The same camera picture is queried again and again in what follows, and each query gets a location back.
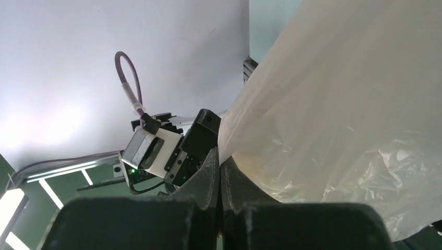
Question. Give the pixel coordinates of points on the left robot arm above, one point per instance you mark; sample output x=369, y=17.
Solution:
x=151, y=124

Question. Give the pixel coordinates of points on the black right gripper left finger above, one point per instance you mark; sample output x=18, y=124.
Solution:
x=185, y=219

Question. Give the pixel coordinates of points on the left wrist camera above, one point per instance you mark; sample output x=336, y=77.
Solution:
x=148, y=153

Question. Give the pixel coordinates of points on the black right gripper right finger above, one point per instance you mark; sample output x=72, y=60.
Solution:
x=254, y=220

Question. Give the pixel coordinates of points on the translucent white trash bag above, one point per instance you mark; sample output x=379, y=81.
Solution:
x=346, y=107

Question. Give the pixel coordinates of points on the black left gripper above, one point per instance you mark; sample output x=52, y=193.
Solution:
x=193, y=149

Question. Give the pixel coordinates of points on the left corner frame post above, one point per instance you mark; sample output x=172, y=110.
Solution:
x=249, y=65

